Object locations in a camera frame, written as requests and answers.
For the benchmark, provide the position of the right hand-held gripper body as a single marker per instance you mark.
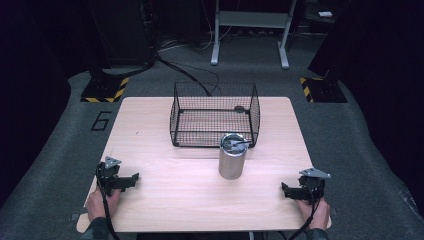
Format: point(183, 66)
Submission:
point(310, 186)

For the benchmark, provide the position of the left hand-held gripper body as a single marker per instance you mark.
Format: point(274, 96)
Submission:
point(109, 176)

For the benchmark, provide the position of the person's right hand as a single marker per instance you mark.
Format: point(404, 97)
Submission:
point(319, 213)

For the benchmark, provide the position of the person's left hand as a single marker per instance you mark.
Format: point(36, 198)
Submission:
point(100, 204)

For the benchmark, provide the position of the wooden table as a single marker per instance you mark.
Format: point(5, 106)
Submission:
point(173, 193)

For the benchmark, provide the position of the silver metal tumbler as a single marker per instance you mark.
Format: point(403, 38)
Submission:
point(231, 163)

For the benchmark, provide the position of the striped black stand base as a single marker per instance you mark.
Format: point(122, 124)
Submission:
point(325, 90)
point(105, 89)

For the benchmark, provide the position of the small black oval tag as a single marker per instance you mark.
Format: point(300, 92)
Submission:
point(239, 109)

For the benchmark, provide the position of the black stand column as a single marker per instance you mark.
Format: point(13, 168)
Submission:
point(123, 33)

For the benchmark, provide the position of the small white box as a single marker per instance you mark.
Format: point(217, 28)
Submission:
point(325, 14)

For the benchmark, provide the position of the white metal desk frame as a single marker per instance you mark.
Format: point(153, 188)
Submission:
point(254, 18)

